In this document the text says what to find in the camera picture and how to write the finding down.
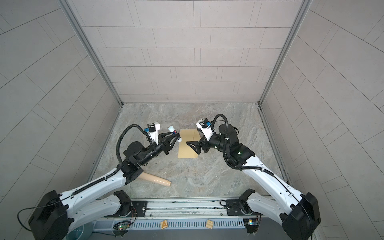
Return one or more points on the right green circuit board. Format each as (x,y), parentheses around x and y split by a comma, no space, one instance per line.
(251,225)

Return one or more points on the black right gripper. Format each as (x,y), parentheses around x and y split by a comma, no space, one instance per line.
(204,142)

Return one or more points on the aluminium corner post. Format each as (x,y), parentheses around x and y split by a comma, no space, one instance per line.
(87,45)
(305,5)

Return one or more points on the blue glue stick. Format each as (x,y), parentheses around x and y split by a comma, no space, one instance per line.
(173,131)

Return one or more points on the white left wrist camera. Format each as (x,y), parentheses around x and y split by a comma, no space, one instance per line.
(153,129)

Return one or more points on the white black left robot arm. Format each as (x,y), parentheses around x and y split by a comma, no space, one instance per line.
(59,213)

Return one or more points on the plain wooden block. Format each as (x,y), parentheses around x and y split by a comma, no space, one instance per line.
(210,224)

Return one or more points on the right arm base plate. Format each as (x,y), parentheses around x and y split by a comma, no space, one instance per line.
(233,208)

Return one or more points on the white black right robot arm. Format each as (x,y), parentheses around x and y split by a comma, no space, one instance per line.
(298,213)

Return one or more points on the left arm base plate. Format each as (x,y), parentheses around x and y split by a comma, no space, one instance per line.
(136,209)

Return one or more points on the left green circuit board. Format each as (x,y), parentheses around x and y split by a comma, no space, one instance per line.
(121,228)

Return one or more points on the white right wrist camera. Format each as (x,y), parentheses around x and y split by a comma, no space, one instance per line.
(205,129)

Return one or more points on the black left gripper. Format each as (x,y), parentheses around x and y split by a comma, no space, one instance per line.
(163,146)

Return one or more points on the green circuit board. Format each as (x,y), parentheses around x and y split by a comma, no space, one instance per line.
(251,225)
(121,228)

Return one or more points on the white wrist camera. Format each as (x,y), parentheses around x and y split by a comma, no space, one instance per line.
(153,129)
(205,129)

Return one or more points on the wooden letter block A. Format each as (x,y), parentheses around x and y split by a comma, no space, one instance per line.
(164,224)

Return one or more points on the aluminium corner post right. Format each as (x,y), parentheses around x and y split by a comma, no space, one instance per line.
(305,5)

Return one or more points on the aluminium corner post left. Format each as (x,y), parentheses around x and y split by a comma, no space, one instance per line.
(87,45)

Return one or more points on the teal round bowl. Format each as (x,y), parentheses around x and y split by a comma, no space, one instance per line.
(81,233)

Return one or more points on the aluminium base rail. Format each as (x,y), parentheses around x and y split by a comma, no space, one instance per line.
(187,213)

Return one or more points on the beige wooden cylinder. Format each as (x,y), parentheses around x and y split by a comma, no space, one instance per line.
(154,179)

